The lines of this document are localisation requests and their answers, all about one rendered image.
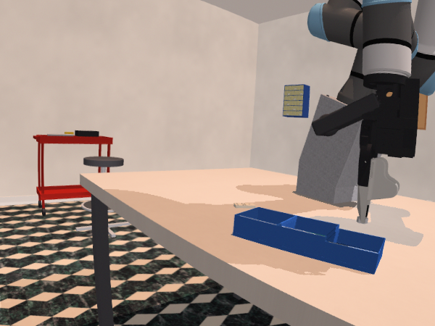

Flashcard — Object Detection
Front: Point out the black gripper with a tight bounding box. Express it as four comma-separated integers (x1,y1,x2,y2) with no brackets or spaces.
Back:
357,73,420,223

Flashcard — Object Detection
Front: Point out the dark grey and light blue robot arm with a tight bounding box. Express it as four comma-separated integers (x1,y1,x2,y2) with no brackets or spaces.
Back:
307,0,435,136

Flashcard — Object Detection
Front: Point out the grey domino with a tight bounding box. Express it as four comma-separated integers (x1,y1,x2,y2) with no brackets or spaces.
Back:
234,203,256,209

